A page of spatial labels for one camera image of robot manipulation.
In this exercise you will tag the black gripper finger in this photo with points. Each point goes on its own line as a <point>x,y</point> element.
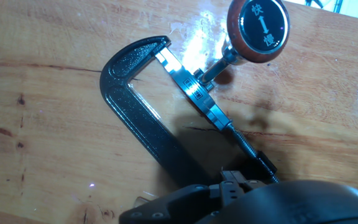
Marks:
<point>233,177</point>
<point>228,194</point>

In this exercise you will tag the black C-clamp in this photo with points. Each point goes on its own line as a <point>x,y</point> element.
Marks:
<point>135,109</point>

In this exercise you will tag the chrome lever with brown knob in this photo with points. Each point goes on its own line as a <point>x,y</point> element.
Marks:
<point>259,28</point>

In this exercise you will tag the glossy wooden board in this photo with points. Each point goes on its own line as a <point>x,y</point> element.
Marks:
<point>42,140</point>

